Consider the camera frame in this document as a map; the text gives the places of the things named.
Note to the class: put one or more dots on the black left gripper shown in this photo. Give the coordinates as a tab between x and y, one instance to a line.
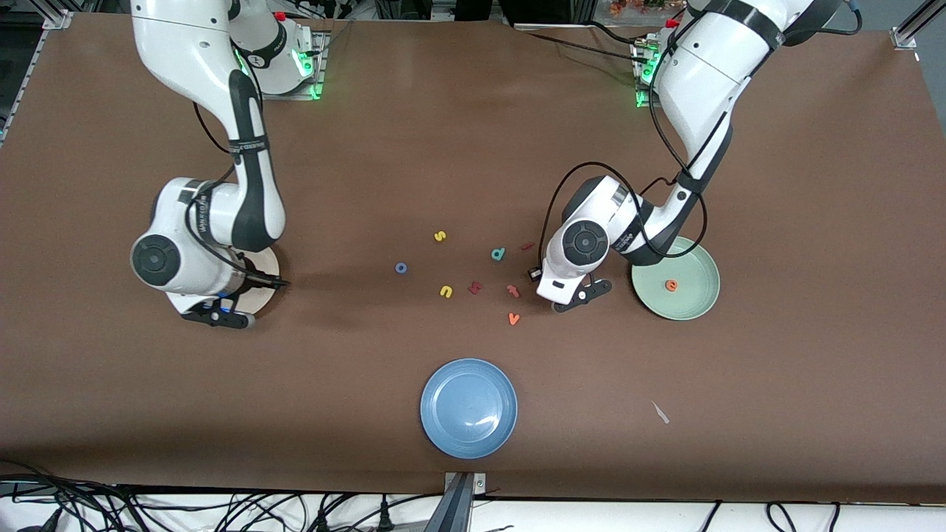
532	274

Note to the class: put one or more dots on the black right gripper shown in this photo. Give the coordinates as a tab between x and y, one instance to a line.
250	265

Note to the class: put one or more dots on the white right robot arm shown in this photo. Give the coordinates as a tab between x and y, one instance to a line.
192	52

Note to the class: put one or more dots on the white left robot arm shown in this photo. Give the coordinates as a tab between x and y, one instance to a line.
702	74

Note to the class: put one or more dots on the beige brown plate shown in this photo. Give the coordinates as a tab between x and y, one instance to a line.
267	262

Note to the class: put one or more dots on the blue plate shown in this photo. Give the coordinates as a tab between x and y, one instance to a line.
468	408

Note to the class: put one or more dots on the pale green plate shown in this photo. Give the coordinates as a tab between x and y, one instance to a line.
687	303

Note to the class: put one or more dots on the small white paper scrap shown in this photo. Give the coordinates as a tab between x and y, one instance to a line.
661	413

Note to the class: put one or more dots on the black power plug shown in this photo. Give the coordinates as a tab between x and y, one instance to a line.
323	523
384	519

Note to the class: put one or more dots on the orange artificial flowers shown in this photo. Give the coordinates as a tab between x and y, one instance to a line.
628	7

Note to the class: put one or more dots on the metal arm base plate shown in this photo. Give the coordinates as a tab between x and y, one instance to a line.
319	66
640	50

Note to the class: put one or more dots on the metal camera stand bracket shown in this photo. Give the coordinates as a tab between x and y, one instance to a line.
458	510

